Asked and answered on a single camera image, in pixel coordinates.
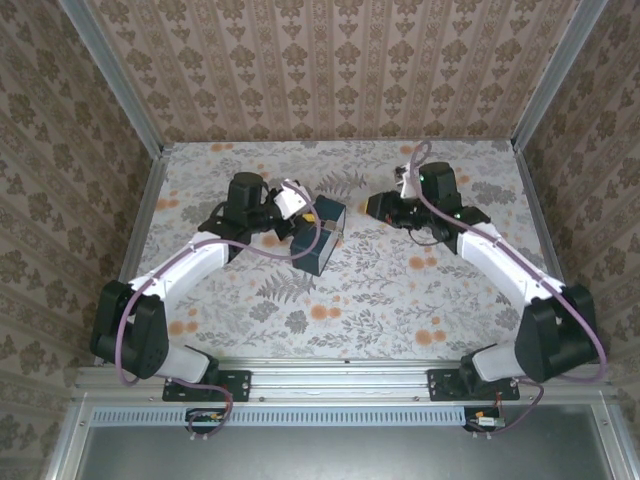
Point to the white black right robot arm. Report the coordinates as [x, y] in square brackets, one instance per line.
[500, 260]

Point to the aluminium side rail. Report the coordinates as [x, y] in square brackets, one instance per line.
[150, 200]
[535, 200]

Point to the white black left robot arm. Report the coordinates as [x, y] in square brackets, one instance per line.
[185, 265]

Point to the aluminium frame post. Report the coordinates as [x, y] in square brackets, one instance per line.
[560, 70]
[115, 80]

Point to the long aluminium base rail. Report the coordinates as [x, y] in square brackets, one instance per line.
[340, 380]

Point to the small green circuit board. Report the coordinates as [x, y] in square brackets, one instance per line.
[487, 422]
[205, 421]

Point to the grey metal sheet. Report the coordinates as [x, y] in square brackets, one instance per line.
[350, 455]

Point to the aluminium frame bar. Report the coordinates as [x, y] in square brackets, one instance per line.
[67, 440]
[617, 445]

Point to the blue painted tin box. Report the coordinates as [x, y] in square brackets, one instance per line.
[312, 250]

